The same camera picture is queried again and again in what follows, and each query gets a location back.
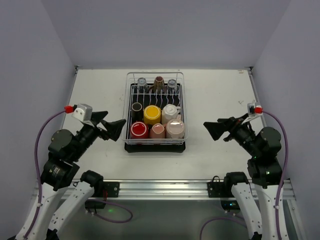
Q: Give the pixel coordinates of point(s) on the aluminium mounting rail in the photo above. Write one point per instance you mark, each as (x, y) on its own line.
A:
(162, 190)

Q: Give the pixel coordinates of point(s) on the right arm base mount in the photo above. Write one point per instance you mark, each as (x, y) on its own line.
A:
(220, 191)

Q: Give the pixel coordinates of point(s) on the light pink mug dark interior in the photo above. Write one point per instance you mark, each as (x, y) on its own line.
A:
(175, 129)

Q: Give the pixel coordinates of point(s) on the brown striped mug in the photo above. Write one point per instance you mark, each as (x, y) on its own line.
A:
(158, 85)

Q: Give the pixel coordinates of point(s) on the clear drinking glass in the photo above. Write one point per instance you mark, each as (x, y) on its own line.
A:
(172, 87)
(142, 86)

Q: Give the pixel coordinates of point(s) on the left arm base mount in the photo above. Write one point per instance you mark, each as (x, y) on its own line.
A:
(105, 190)

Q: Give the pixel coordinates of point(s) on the right clear drinking glass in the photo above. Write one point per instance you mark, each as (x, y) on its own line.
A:
(172, 87)

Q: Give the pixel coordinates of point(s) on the left clear drinking glass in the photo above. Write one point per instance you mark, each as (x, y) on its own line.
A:
(142, 86)

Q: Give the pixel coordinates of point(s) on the red mug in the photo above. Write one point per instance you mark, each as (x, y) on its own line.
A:
(139, 130)

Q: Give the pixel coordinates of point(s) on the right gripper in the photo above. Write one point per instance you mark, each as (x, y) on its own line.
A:
(228, 128)

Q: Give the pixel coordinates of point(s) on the black tumbler cup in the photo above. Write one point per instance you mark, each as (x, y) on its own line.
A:
(137, 112)

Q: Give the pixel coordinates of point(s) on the black drip tray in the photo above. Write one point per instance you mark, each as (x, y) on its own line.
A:
(161, 99)

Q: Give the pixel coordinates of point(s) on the pink floral mug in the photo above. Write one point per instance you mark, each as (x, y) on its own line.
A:
(157, 131)

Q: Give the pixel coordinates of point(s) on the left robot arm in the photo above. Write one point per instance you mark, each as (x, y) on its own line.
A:
(47, 218)

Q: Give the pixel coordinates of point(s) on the yellow mug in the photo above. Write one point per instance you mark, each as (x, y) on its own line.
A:
(152, 115)

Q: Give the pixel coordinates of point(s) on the white faceted mug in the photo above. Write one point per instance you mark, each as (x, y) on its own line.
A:
(169, 112)

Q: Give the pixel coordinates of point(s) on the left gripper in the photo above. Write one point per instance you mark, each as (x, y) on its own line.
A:
(100, 127)

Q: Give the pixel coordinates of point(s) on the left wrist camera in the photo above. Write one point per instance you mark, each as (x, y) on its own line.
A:
(82, 112)

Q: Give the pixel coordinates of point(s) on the white wire dish rack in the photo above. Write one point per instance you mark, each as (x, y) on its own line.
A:
(150, 76)

